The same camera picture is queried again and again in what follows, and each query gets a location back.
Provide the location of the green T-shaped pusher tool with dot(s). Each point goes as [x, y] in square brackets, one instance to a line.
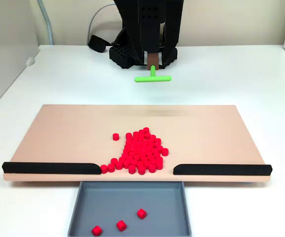
[152, 78]

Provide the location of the red granule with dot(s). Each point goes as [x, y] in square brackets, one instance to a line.
[121, 225]
[115, 136]
[96, 230]
[165, 151]
[141, 213]
[103, 168]
[110, 168]

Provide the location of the pile of red granules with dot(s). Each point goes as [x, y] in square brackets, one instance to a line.
[139, 153]

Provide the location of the peach flat board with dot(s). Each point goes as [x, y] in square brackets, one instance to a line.
[58, 138]

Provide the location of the grey shallow tray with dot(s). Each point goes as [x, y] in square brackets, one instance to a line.
[132, 197]

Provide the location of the black foam rail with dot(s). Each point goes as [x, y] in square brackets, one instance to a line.
[223, 169]
[51, 168]

